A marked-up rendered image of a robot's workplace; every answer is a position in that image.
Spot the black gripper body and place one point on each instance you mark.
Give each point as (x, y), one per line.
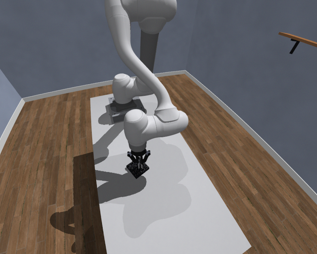
(138, 153)

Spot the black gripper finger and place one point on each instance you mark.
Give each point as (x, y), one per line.
(133, 158)
(145, 158)

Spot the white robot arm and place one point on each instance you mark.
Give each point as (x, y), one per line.
(151, 15)

